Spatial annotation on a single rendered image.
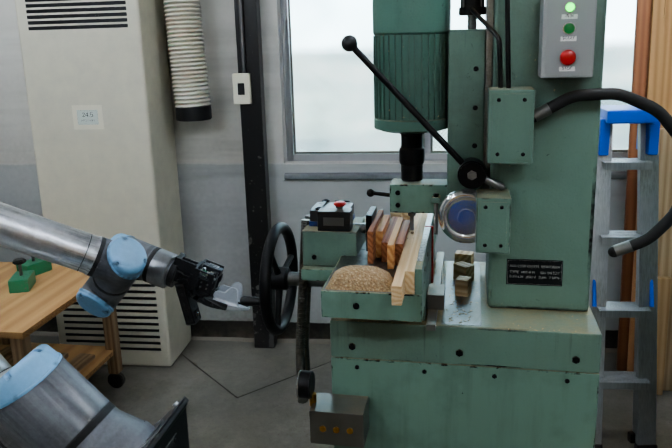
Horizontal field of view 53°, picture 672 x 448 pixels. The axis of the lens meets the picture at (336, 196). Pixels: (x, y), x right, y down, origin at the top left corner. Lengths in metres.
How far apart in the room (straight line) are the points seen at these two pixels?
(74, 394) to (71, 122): 1.84
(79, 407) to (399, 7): 1.01
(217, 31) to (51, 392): 2.05
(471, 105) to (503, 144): 0.15
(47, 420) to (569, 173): 1.12
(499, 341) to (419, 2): 0.74
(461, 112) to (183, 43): 1.63
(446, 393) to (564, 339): 0.28
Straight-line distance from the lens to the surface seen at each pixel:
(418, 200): 1.61
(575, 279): 1.60
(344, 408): 1.56
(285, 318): 1.82
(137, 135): 2.91
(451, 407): 1.59
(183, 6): 2.93
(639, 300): 2.50
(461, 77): 1.53
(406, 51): 1.52
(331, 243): 1.63
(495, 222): 1.44
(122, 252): 1.55
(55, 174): 3.11
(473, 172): 1.46
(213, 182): 3.15
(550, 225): 1.55
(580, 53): 1.44
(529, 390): 1.57
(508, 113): 1.41
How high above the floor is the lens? 1.41
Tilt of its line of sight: 13 degrees down
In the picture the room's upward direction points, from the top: 2 degrees counter-clockwise
